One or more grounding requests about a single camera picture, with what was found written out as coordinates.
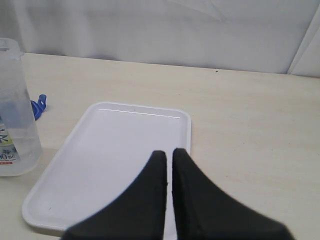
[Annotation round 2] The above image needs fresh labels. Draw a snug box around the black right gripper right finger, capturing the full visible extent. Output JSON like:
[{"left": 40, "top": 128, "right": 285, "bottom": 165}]
[{"left": 172, "top": 148, "right": 294, "bottom": 240}]

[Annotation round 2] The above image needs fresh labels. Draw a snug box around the white curtain backdrop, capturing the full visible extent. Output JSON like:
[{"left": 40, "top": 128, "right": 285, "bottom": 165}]
[{"left": 0, "top": 0, "right": 320, "bottom": 77}]

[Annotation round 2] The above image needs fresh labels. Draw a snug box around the blue plastic lid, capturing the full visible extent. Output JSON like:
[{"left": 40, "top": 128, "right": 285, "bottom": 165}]
[{"left": 30, "top": 94, "right": 47, "bottom": 121}]

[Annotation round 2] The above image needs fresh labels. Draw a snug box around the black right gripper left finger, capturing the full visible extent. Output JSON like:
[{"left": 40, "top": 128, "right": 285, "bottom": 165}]
[{"left": 61, "top": 150, "right": 167, "bottom": 240}]

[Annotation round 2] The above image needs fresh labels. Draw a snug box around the white plastic tray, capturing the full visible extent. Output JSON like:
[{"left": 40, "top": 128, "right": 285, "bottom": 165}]
[{"left": 21, "top": 102, "right": 192, "bottom": 232}]

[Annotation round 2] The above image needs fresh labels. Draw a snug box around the clear plastic jar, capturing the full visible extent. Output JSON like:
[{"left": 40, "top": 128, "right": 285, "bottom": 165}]
[{"left": 0, "top": 38, "right": 42, "bottom": 177}]

